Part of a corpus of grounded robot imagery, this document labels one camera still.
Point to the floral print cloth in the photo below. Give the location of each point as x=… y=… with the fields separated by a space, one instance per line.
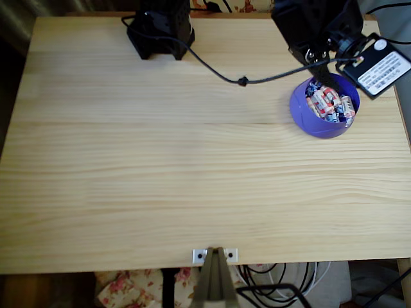
x=247 y=5
x=128 y=288

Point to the black plug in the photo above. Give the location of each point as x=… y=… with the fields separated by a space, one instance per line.
x=212 y=4

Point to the wooden table leg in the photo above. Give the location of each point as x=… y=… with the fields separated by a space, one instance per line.
x=404 y=272

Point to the purple plastic bowl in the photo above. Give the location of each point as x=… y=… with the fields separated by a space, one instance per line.
x=308 y=122

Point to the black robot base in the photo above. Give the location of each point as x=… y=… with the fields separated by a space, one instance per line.
x=160 y=32

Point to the black pole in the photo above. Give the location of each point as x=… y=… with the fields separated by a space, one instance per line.
x=168 y=288

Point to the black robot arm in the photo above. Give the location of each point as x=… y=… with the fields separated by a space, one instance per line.
x=308 y=19

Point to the black camera box white label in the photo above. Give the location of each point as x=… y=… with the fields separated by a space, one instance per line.
x=379 y=69

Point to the white metal bracket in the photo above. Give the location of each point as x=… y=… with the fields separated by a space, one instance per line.
x=232 y=255

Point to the grey camera stand post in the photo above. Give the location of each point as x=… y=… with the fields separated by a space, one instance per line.
x=215 y=282

